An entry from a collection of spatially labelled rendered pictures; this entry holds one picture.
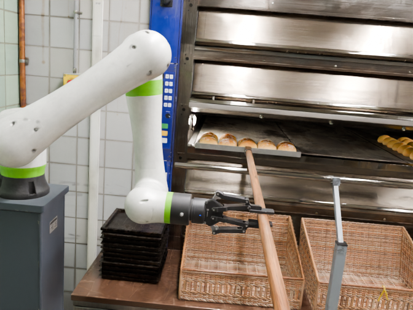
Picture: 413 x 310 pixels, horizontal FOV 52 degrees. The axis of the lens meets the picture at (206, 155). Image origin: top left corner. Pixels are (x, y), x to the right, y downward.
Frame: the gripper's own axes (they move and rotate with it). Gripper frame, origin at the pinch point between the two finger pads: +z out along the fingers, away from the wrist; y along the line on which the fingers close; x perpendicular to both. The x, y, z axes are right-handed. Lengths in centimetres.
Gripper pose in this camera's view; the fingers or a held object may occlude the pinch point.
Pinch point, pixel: (261, 216)
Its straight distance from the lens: 126.3
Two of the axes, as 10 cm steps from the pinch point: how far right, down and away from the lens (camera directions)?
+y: -0.9, 9.7, 2.1
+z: 10.0, 1.0, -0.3
